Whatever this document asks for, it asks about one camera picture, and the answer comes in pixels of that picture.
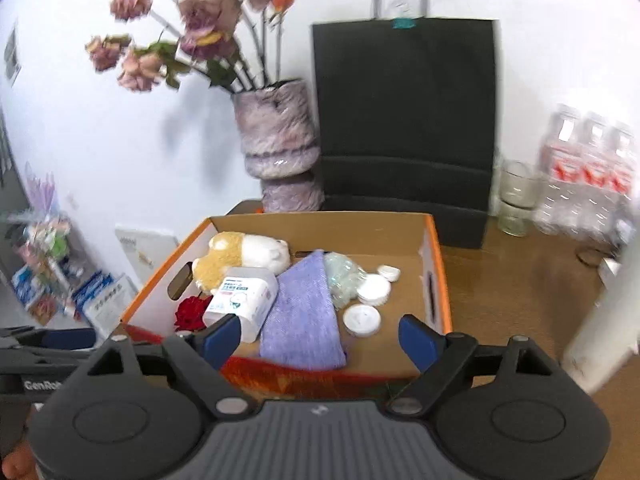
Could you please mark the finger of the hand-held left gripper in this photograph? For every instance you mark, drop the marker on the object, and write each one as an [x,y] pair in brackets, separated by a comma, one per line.
[70,338]
[50,361]

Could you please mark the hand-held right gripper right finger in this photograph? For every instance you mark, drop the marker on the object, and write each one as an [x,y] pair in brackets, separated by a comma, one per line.
[417,340]

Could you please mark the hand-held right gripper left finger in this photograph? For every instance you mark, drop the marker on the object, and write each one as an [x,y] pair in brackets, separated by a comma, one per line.
[225,335]

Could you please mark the white wet wipes pack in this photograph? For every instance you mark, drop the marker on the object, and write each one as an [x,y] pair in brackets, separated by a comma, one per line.
[240,300]

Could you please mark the white round case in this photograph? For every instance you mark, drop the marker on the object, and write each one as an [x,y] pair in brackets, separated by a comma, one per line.
[361,321]

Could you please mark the white ribbed round dish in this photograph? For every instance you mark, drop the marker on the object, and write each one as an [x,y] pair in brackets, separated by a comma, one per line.
[374,290]

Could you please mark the orange white plush toy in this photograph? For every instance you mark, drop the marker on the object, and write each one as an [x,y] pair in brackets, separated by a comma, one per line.
[250,252]

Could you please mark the iridescent plastic bag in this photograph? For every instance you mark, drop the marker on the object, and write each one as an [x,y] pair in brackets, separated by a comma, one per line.
[342,280]

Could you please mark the red orange cardboard box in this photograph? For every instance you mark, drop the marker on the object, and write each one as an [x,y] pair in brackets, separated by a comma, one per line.
[350,240]

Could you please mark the person's left hand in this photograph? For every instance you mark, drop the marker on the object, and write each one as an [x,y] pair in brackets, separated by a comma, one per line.
[12,465]

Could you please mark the red artificial rose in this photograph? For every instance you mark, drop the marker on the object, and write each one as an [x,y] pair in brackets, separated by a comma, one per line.
[190,312]

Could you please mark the blue white carton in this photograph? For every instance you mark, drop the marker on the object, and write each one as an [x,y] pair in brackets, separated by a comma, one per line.
[107,305]

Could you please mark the small white cap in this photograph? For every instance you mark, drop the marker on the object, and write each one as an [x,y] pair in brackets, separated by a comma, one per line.
[389,273]

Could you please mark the white ribbed panel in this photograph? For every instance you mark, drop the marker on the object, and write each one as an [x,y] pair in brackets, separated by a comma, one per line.
[145,250]

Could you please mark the translucent purple plastic item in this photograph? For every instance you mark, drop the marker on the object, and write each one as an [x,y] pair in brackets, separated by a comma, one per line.
[42,187]

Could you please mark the clear drinking glass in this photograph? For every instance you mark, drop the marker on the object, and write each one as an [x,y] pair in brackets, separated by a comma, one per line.
[520,185]
[514,220]

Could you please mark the white thermos flask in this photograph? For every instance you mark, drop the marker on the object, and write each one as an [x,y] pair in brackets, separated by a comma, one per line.
[605,320]

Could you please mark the purple ceramic vase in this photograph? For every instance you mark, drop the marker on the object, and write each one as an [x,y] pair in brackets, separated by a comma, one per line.
[277,135]

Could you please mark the clear water bottle red label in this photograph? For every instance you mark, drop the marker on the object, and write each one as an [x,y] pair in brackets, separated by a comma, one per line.
[592,180]
[622,185]
[557,175]

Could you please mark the black paper bag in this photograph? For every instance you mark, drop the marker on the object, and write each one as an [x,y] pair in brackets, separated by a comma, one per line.
[405,110]

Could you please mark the teal binder clip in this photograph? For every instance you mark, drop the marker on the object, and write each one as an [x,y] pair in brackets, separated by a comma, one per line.
[404,23]

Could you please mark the dried pink flowers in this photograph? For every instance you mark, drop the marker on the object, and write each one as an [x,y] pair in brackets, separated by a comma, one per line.
[200,15]

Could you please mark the white wall socket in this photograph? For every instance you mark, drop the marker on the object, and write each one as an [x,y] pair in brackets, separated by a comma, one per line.
[73,202]

